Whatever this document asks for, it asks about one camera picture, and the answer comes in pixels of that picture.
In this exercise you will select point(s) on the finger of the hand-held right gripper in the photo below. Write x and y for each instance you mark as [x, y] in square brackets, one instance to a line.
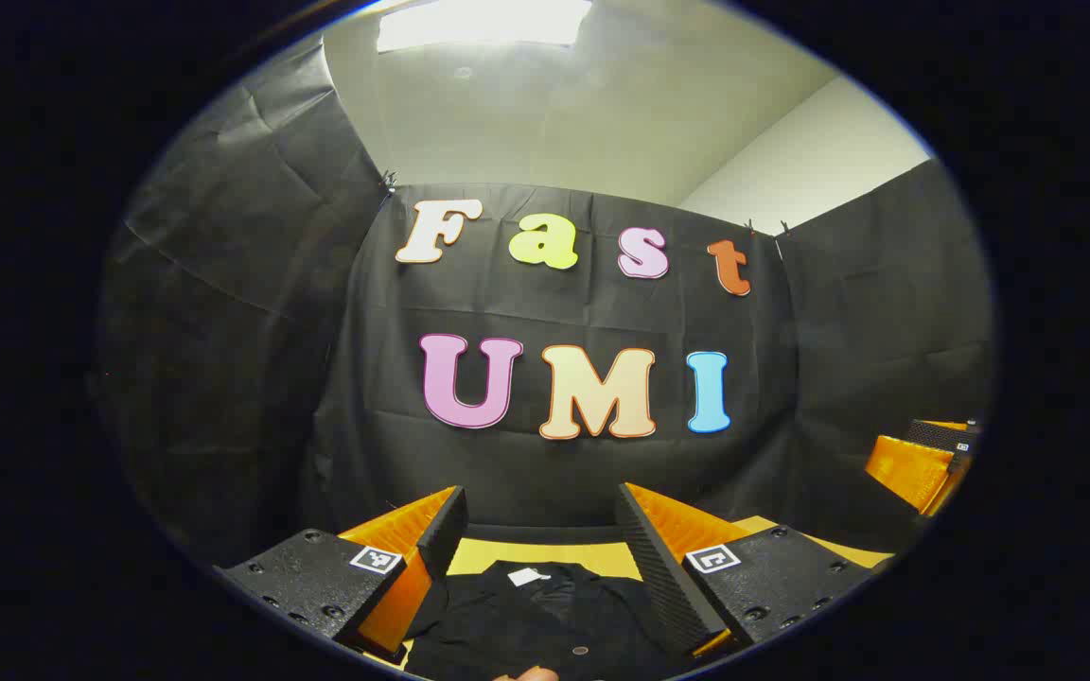
[909, 468]

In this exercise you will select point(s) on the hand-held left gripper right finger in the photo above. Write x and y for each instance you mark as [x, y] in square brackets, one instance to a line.
[659, 567]

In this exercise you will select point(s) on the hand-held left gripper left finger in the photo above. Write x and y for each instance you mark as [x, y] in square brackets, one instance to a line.
[443, 534]

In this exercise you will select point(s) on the black buttoned garment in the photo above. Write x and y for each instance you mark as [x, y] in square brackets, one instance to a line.
[526, 624]

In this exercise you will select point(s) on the black backdrop cloth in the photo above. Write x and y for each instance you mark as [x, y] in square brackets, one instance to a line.
[252, 359]

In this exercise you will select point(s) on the ceiling light panel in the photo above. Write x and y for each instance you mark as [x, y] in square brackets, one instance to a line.
[483, 21]

